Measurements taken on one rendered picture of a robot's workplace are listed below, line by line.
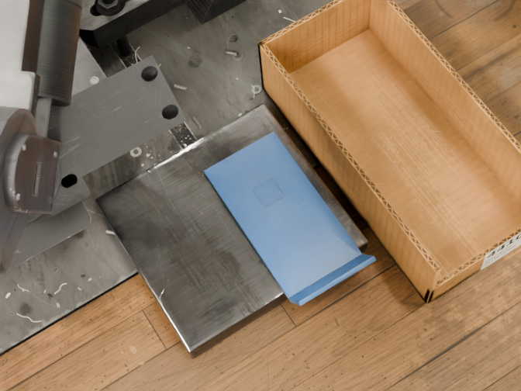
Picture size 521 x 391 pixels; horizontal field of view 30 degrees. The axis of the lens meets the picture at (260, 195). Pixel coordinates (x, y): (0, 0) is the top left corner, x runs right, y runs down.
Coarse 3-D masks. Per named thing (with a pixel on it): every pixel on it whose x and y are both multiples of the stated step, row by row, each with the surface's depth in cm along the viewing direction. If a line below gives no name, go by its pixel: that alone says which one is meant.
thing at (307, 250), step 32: (224, 160) 83; (256, 160) 83; (288, 160) 82; (224, 192) 81; (288, 192) 81; (256, 224) 80; (288, 224) 80; (320, 224) 80; (288, 256) 78; (320, 256) 78; (352, 256) 78; (288, 288) 77; (320, 288) 74
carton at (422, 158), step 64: (384, 0) 84; (320, 64) 89; (384, 64) 88; (448, 64) 80; (320, 128) 79; (384, 128) 85; (448, 128) 85; (384, 192) 83; (448, 192) 82; (512, 192) 81; (448, 256) 80
